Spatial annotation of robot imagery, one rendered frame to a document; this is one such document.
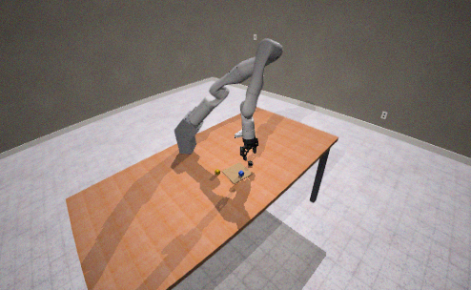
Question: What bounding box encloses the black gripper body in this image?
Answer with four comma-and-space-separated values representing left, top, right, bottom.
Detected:
242, 137, 256, 150

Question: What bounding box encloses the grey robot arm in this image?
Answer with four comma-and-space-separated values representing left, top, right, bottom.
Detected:
189, 39, 283, 139

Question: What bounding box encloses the tan flat mat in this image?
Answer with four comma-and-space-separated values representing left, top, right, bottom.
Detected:
223, 162, 252, 184

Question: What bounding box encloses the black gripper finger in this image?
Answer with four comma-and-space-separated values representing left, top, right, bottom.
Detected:
240, 146, 251, 161
252, 138, 258, 154

